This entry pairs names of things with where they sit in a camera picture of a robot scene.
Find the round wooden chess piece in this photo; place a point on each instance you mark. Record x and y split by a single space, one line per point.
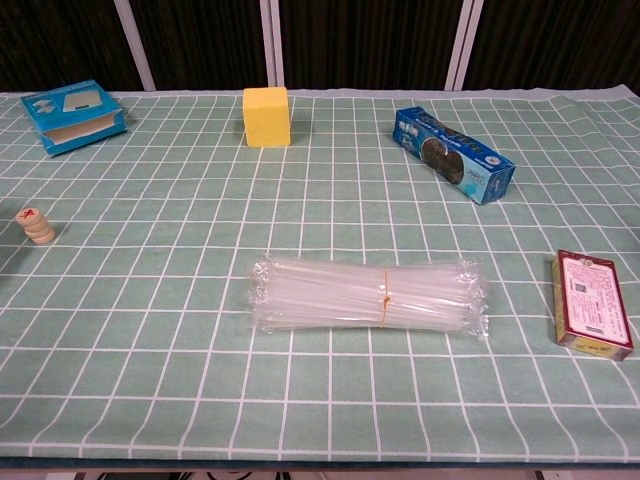
41 233
36 226
43 240
27 215

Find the clear wrapped straw bundle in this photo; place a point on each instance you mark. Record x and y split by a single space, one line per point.
340 300

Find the yellow rubber band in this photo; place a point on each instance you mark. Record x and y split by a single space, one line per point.
385 300

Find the green checked tablecloth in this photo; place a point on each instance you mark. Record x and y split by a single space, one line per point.
200 225

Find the yellow sponge cube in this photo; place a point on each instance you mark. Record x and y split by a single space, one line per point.
267 120

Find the blue cookie box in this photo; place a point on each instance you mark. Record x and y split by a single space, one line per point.
450 150

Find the red playing card box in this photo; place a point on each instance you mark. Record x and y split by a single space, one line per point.
592 305

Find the blue kitchen scale box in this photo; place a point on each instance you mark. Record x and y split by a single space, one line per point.
75 102

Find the white partition frame post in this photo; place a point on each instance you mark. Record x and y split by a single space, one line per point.
461 45
134 47
272 42

